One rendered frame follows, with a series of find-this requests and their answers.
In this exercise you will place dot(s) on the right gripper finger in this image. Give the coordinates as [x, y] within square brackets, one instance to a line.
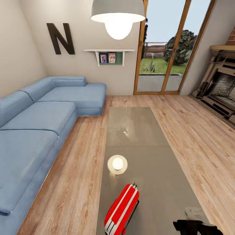
[176, 225]

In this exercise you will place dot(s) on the sofa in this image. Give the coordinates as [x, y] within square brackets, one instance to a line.
[35, 122]

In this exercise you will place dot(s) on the radio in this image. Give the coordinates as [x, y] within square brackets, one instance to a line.
[120, 211]

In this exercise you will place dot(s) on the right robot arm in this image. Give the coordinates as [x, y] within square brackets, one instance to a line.
[191, 226]

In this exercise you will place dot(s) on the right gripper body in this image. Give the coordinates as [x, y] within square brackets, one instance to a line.
[186, 226]

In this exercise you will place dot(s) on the shelf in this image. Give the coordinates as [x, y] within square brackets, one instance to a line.
[120, 55]

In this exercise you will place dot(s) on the coffee table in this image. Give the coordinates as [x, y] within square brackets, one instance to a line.
[137, 151]

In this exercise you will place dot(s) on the decorative sign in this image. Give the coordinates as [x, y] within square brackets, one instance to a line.
[54, 34]

